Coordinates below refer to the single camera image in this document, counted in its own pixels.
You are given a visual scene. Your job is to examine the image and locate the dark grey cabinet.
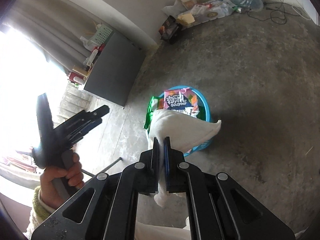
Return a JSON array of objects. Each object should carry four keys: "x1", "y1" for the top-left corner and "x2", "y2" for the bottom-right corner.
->
[{"x1": 84, "y1": 33, "x2": 145, "y2": 107}]

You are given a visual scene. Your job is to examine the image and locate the green chip bag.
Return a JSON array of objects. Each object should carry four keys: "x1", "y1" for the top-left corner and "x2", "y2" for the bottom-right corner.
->
[{"x1": 144, "y1": 96, "x2": 161, "y2": 131}]

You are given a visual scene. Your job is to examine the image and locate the grey curtain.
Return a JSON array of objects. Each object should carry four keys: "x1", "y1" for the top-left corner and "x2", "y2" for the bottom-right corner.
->
[{"x1": 7, "y1": 0, "x2": 158, "y2": 75}]

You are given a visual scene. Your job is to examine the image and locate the person left hand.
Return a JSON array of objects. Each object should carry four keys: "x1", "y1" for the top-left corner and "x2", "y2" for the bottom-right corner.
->
[{"x1": 40, "y1": 152, "x2": 85, "y2": 209}]

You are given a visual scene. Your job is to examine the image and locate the purple snack bag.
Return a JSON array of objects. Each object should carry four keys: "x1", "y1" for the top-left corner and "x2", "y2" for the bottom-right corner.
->
[{"x1": 164, "y1": 87, "x2": 200, "y2": 118}]

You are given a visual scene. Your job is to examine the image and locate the white paper towel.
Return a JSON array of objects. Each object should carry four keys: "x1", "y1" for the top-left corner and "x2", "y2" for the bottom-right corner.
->
[{"x1": 148, "y1": 109, "x2": 222, "y2": 207}]

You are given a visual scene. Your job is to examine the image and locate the red thermos bottle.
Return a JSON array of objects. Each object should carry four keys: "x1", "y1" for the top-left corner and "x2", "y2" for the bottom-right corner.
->
[{"x1": 68, "y1": 72, "x2": 85, "y2": 85}]

